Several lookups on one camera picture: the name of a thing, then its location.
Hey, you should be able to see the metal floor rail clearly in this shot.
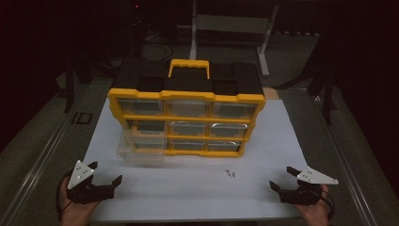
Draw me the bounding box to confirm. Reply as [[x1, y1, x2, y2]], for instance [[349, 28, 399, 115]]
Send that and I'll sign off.
[[307, 89, 379, 226], [0, 82, 111, 226]]

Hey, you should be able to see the person's left hand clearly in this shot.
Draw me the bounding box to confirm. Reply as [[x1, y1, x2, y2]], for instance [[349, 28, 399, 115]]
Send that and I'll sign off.
[[58, 178, 102, 226]]

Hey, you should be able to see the black tripod stand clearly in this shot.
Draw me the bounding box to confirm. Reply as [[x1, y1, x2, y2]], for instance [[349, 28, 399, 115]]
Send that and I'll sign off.
[[56, 51, 95, 114], [272, 29, 340, 126]]

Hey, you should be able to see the clear plastic drawer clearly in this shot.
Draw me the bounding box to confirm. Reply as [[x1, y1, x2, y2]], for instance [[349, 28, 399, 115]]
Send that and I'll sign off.
[[116, 120, 168, 165]]

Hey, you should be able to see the black and yellow drawer organizer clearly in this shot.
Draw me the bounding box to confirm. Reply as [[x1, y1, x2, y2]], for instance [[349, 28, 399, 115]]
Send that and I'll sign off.
[[107, 56, 267, 159]]

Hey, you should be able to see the black floor cable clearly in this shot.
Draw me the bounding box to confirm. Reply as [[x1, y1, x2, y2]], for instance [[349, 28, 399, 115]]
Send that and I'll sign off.
[[140, 42, 174, 62]]

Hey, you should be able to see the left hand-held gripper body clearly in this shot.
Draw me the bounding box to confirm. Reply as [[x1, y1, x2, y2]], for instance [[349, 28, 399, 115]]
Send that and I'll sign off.
[[66, 159, 116, 205]]

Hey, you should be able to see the person's right hand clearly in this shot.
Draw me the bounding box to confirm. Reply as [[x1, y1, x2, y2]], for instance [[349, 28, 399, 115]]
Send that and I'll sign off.
[[293, 184, 331, 226]]

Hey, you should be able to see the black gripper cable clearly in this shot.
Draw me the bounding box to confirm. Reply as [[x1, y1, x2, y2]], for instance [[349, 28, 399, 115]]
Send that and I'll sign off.
[[55, 169, 72, 222], [319, 187, 336, 219]]

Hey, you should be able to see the brown cardboard piece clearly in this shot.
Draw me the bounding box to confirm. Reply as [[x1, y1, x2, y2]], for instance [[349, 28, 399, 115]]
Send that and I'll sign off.
[[263, 87, 280, 101]]

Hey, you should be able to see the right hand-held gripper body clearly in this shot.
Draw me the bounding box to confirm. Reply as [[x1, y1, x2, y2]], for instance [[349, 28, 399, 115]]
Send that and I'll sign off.
[[279, 166, 340, 207]]

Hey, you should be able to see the grey metal stand frame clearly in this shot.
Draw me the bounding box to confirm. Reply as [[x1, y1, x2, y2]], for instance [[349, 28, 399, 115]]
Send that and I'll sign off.
[[188, 0, 280, 78]]

